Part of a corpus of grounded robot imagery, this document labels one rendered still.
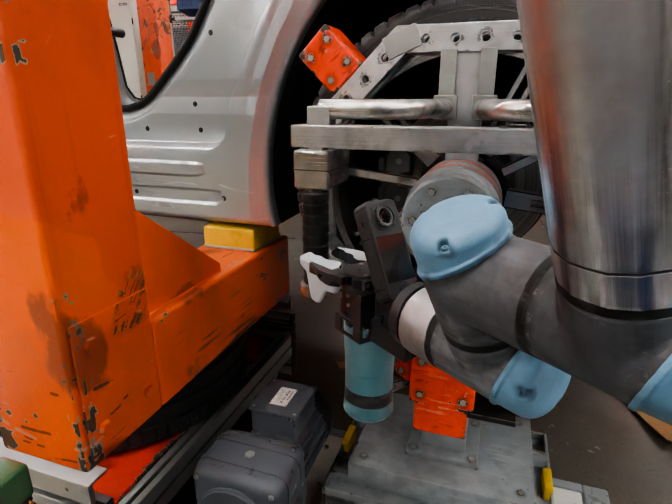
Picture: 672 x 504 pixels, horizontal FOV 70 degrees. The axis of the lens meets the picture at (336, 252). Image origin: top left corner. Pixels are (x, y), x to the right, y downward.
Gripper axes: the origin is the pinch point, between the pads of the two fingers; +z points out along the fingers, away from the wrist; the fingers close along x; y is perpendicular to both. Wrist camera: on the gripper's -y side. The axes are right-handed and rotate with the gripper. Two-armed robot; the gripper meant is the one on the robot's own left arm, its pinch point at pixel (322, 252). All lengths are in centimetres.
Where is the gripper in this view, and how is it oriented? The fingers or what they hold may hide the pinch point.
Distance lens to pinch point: 66.3
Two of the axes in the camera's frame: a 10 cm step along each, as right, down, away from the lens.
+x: 8.3, -1.5, 5.3
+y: -0.1, 9.6, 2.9
